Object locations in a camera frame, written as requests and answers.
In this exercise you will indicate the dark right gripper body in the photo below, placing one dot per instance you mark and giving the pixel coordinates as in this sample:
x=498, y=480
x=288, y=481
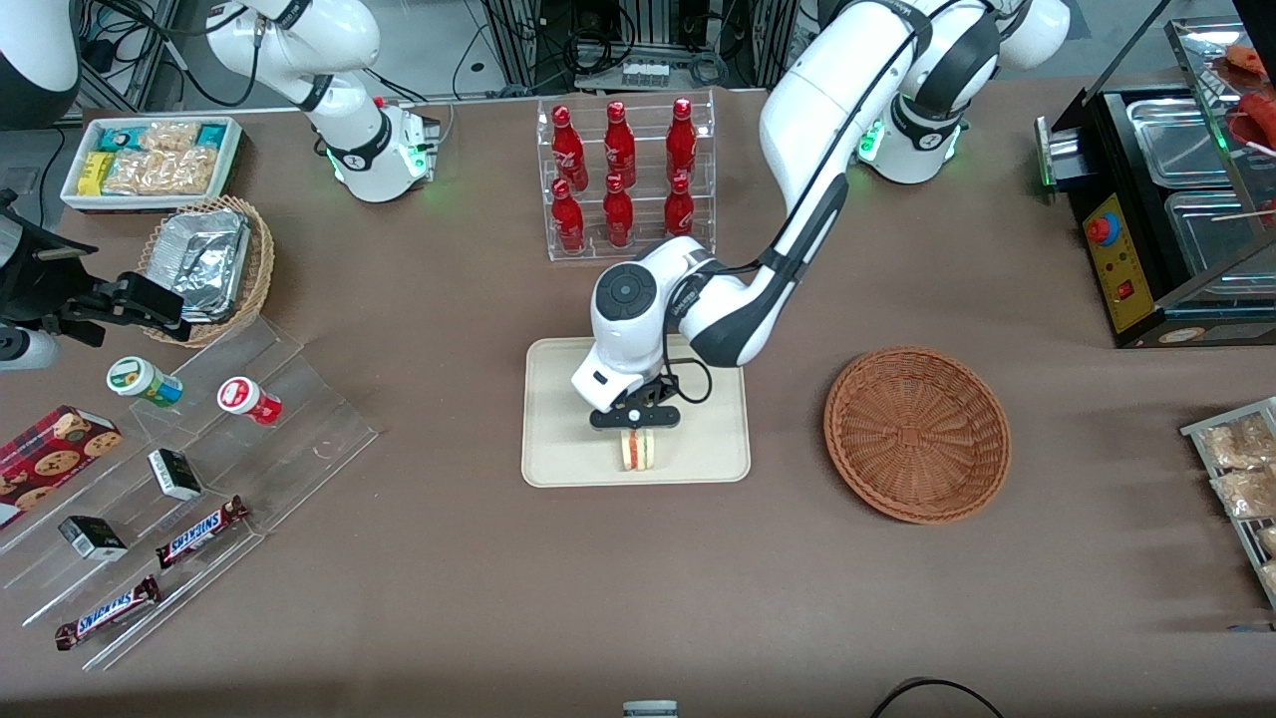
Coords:
x=38, y=282

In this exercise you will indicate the triangle sandwich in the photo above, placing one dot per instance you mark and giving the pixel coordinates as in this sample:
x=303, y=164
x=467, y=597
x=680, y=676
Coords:
x=639, y=454

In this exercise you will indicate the red soda bottle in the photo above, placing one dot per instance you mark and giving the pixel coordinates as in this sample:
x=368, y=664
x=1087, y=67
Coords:
x=679, y=209
x=681, y=140
x=568, y=150
x=618, y=214
x=568, y=219
x=619, y=145

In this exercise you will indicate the teal snack packet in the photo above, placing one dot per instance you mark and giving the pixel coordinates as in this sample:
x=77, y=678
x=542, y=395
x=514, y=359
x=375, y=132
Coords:
x=212, y=135
x=118, y=138

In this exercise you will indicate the small black box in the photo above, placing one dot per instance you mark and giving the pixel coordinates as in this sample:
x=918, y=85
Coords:
x=92, y=538
x=174, y=475

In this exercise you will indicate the red cookie box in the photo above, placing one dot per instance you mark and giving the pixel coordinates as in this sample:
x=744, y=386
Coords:
x=50, y=459

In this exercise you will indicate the green lid cup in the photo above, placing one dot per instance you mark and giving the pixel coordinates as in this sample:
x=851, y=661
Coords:
x=135, y=377

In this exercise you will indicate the clear acrylic step display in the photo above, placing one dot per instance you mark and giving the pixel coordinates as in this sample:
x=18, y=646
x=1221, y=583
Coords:
x=299, y=419

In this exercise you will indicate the beige plastic tray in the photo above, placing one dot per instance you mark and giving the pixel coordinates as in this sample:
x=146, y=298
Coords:
x=708, y=439

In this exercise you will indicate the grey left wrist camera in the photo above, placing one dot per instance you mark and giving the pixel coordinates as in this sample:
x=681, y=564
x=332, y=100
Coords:
x=648, y=416

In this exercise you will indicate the clear acrylic bottle rack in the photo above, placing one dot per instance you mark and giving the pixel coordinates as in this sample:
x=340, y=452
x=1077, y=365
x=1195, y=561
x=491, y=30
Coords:
x=643, y=100

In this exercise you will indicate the red lid cup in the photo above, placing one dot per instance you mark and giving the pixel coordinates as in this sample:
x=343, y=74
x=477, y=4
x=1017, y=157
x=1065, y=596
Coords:
x=244, y=397

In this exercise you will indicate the aluminium foil tray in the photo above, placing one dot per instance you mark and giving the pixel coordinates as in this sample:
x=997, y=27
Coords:
x=204, y=259

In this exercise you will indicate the small wicker basket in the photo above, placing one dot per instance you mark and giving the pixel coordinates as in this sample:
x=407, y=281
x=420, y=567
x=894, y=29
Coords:
x=261, y=259

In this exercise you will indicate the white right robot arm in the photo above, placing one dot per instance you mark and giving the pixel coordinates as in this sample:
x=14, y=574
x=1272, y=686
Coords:
x=369, y=160

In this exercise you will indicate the white power strip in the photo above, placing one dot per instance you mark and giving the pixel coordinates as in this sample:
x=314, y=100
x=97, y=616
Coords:
x=645, y=73

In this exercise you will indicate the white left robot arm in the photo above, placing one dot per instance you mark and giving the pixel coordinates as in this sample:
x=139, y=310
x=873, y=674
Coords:
x=827, y=110

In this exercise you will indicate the clear bag of puffs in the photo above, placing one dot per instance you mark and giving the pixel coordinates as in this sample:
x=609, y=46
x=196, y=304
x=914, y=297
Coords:
x=159, y=172

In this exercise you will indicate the tray of packaged crackers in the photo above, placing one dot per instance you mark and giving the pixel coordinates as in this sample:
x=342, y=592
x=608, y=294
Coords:
x=1196, y=431

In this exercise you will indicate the Snickers bar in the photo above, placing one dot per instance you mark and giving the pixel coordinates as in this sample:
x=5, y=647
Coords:
x=108, y=613
x=199, y=534

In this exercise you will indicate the clear bag of snacks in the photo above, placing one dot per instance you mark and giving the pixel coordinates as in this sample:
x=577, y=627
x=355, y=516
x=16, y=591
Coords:
x=1246, y=494
x=1236, y=444

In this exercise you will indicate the yellow snack packet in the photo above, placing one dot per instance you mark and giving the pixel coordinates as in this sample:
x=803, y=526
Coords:
x=95, y=173

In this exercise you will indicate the large brown wicker basket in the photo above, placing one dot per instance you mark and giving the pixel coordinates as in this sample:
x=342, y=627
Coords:
x=917, y=434

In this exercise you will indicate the black food warmer cabinet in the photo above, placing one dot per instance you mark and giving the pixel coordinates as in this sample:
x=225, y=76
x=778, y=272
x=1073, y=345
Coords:
x=1121, y=269

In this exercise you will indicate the white plastic snack tub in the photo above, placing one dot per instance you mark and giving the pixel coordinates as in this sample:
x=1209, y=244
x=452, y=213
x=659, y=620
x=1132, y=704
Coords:
x=75, y=197

